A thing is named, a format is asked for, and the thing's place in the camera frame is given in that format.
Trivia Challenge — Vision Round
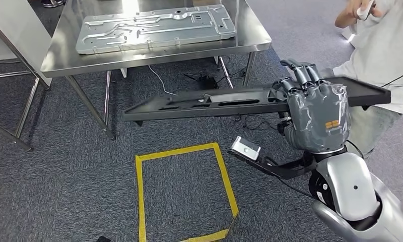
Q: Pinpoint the black power adapter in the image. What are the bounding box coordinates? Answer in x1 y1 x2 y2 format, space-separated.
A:
184 74 220 90

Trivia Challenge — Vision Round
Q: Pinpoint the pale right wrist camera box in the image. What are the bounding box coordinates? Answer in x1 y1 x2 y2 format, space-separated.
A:
231 136 261 162

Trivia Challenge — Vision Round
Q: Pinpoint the white side panel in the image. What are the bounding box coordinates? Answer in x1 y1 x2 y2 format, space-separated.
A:
0 0 52 88

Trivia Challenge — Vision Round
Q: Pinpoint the thin black trailing cable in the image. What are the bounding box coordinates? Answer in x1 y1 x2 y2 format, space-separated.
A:
380 66 403 89

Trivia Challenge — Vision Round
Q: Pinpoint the white power cable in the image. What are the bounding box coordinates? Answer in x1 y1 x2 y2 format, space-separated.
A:
147 64 178 97

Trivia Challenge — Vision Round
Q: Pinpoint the stamped grey metal panel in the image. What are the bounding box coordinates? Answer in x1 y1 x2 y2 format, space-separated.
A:
75 4 237 55

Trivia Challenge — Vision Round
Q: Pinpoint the stainless steel workbench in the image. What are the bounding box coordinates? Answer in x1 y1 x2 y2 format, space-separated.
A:
40 0 272 141

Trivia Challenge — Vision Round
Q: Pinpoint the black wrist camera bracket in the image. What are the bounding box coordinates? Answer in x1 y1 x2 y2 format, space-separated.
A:
228 148 317 180

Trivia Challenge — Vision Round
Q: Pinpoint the person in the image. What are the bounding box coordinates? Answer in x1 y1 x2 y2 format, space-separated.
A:
331 0 403 159

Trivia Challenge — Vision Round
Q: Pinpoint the steel side table frame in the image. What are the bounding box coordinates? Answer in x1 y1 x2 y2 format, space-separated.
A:
0 2 52 153

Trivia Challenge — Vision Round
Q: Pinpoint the white handheld device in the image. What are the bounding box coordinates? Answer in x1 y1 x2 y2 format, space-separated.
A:
356 0 376 21

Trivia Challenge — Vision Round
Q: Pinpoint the person's right hand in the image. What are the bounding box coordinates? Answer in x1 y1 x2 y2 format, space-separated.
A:
353 0 379 19

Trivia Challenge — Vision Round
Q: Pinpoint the chrome round floor base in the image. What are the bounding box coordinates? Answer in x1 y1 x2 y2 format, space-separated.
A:
41 0 67 8

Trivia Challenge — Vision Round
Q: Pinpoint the long black plastic part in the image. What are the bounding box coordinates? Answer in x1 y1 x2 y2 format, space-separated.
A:
121 76 392 123

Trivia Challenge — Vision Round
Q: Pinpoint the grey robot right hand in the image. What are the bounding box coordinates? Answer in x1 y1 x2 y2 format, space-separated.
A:
273 58 352 154

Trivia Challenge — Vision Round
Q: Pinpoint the yellow floor tape square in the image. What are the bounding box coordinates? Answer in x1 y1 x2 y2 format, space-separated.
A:
135 142 239 242

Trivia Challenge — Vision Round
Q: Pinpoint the thin black camera cable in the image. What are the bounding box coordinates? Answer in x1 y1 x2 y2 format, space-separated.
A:
276 177 319 201

